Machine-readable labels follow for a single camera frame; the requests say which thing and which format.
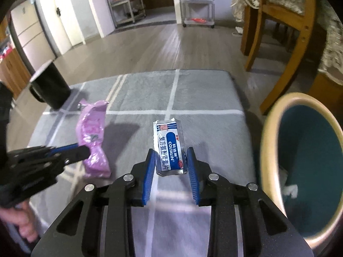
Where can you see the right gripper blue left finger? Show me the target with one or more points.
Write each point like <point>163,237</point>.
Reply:
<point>98,220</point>

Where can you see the metal storage rack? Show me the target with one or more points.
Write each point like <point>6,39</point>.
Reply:
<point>126,11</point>

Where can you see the teal and cream trash bin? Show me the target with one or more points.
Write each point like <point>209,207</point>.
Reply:
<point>301,135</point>

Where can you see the black mug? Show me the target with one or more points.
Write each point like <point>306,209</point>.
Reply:
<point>48,86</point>

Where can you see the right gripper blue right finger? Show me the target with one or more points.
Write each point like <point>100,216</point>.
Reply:
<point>265,229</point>

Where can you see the white rolling shelf cart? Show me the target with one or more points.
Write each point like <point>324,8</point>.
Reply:
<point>198,12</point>

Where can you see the blue white Coltalin blister pack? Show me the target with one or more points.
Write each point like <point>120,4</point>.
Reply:
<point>169,149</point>

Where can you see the wooden dining chair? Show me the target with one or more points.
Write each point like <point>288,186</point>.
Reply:
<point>254,24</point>

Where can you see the beige refrigerator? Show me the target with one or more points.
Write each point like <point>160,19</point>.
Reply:
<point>30,37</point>

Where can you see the lace tablecloth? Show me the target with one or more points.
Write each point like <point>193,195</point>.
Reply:
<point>303,15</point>

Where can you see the pink plastic wrapper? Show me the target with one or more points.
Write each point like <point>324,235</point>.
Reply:
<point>90,132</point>

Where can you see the white door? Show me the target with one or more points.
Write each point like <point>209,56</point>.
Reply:
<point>62,23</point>

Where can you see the grey plaid plush mat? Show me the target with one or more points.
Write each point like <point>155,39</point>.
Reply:
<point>212,121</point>

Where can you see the person's left hand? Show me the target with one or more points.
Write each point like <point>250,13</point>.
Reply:
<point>23,217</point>

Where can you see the trash pile inside bin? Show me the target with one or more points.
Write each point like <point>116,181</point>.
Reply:
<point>287,190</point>

